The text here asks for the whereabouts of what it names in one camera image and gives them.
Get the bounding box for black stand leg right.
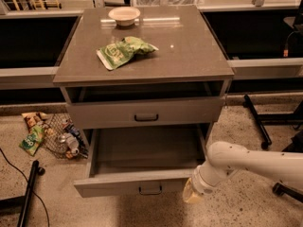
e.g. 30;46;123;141
243;95;303;149

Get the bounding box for grey open bottom drawer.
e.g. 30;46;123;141
74;123;213;198

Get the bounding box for green chip bag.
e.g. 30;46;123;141
97;36;158;71

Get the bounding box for yellow-white gripper body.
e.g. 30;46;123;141
183;179;203;204

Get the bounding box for white paper bowl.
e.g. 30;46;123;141
108;7;140;26

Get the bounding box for black stand leg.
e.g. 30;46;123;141
243;95;303;149
0;160;42;227

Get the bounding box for grey middle drawer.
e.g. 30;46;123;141
66;97;223;130

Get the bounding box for brown snack bag on floor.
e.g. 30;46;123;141
22;112;48;130

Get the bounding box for black stand leg left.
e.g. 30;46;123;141
0;160;42;227

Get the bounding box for wire mesh basket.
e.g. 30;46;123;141
43;113;88;159

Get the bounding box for grey drawer cabinet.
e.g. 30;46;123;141
52;5;235;144

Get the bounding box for green snack bag on floor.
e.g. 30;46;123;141
19;125;45;156

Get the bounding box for black cable on floor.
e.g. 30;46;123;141
0;147;51;227

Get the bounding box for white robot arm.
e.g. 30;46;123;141
183;141;303;203

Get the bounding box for plastic water bottle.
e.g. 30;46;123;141
58;133;79;151

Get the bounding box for black caster leg right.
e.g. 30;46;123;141
272;183;303;203

